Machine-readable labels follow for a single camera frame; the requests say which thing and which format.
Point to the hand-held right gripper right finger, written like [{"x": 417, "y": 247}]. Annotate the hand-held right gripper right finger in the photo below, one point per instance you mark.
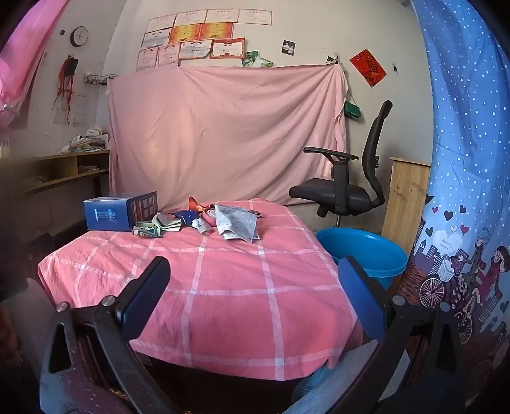
[{"x": 358, "y": 294}]

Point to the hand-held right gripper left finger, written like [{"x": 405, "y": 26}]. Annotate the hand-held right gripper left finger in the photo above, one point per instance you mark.
[{"x": 147, "y": 294}]

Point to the blue plastic basin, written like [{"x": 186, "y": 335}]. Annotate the blue plastic basin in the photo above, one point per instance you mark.
[{"x": 358, "y": 246}]

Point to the green snack packet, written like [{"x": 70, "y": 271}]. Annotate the green snack packet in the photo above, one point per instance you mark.
[{"x": 147, "y": 230}]

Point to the green and white paper pack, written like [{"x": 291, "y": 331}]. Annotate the green and white paper pack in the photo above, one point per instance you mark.
[{"x": 167, "y": 221}]

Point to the white wrapper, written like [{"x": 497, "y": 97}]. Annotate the white wrapper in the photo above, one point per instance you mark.
[{"x": 199, "y": 225}]

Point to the blue foil packet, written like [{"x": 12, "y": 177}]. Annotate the blue foil packet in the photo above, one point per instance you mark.
[{"x": 185, "y": 217}]

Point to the pink round lid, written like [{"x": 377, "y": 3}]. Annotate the pink round lid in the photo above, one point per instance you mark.
[{"x": 209, "y": 218}]

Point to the red cardboard packaging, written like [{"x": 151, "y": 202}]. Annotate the red cardboard packaging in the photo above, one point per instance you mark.
[{"x": 197, "y": 205}]

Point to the grey plastic bag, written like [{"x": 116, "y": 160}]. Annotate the grey plastic bag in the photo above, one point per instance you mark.
[{"x": 237, "y": 223}]

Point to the small dark packet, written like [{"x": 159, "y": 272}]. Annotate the small dark packet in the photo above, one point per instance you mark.
[{"x": 255, "y": 213}]

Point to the blue cardboard box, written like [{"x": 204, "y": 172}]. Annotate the blue cardboard box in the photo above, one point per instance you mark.
[{"x": 107, "y": 215}]

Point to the pink checked tablecloth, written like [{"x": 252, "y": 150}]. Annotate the pink checked tablecloth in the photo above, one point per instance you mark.
[{"x": 239, "y": 286}]

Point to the black office chair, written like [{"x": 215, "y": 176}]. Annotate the black office chair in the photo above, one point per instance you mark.
[{"x": 330, "y": 193}]

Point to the light wooden cabinet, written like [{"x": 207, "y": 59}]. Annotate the light wooden cabinet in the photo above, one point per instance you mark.
[{"x": 404, "y": 199}]

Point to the books inside shelf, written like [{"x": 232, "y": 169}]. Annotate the books inside shelf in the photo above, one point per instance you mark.
[{"x": 87, "y": 168}]

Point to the stack of books and papers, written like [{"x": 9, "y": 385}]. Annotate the stack of books and papers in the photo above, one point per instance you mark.
[{"x": 85, "y": 143}]

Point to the pink hanging bedsheet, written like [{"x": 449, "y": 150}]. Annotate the pink hanging bedsheet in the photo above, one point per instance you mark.
[{"x": 223, "y": 131}]

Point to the green hanging purse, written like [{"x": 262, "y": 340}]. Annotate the green hanging purse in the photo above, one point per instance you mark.
[{"x": 352, "y": 110}]

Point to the blue dotted printed curtain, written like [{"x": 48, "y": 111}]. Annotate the blue dotted printed curtain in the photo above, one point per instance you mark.
[{"x": 462, "y": 119}]

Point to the pink curtain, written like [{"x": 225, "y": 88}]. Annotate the pink curtain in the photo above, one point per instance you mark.
[{"x": 24, "y": 47}]

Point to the wooden wall shelf desk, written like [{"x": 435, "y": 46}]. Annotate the wooden wall shelf desk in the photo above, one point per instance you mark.
[{"x": 59, "y": 160}]

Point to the white wall calendar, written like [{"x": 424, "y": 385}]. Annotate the white wall calendar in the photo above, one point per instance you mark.
[{"x": 79, "y": 113}]

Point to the white wall rack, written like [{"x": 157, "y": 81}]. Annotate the white wall rack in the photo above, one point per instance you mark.
[{"x": 99, "y": 79}]

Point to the red paper wall poster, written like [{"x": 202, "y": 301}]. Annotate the red paper wall poster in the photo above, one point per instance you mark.
[{"x": 368, "y": 67}]

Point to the red knot wall ornament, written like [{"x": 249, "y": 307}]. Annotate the red knot wall ornament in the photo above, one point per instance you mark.
[{"x": 67, "y": 75}]

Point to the green wall pictures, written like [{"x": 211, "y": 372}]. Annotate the green wall pictures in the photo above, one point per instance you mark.
[{"x": 258, "y": 59}]

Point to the small black-and-white wall photo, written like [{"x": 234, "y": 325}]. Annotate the small black-and-white wall photo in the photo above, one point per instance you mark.
[{"x": 289, "y": 47}]

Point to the group of wall certificates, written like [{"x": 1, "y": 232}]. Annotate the group of wall certificates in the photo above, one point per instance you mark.
[{"x": 191, "y": 34}]

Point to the black wall clock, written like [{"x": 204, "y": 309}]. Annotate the black wall clock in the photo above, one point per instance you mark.
[{"x": 79, "y": 36}]

